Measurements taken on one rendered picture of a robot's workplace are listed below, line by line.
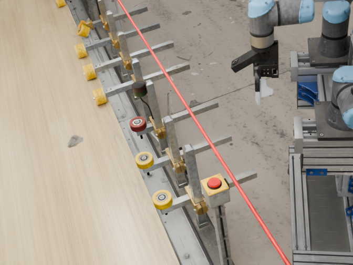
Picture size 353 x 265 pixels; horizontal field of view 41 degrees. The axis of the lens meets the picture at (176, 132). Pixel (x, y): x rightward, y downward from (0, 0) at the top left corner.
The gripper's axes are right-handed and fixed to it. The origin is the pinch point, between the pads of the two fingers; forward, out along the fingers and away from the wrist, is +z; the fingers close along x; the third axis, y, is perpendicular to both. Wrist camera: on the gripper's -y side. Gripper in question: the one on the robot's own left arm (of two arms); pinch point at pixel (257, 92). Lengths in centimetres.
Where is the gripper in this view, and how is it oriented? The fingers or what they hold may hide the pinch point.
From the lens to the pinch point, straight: 167.8
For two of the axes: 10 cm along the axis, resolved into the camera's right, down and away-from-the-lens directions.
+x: 1.4, -6.8, 7.2
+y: 9.8, -0.1, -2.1
